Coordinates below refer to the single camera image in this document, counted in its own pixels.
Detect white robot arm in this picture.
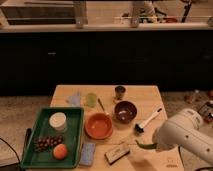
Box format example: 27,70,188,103
152,108,213,165

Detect dark purple bowl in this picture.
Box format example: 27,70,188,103
114,101,137,124

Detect orange red bowl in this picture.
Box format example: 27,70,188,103
84,113,113,140

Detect small metal cup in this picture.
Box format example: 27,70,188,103
115,85,126,100

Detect green plastic cup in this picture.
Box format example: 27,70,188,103
85,93,97,108

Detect wooden spoon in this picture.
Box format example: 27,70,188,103
97,98,109,116

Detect light blue cloth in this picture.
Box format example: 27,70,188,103
66,92,81,107

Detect white lidded jar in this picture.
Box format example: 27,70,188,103
49,112,67,132

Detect green plastic tray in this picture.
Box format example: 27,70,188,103
21,107,84,169

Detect blue sponge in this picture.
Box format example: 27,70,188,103
79,142,96,166

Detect wooden block eraser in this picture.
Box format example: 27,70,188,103
104,143,130,165

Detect orange fruit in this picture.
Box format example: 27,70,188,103
53,144,68,160

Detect bunch of dark grapes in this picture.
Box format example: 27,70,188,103
34,136,64,152

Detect black marker pen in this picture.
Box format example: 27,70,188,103
23,128,32,154

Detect white handled black brush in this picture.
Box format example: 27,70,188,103
134,108,162,133

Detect black cable left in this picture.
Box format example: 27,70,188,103
0,136,23,168

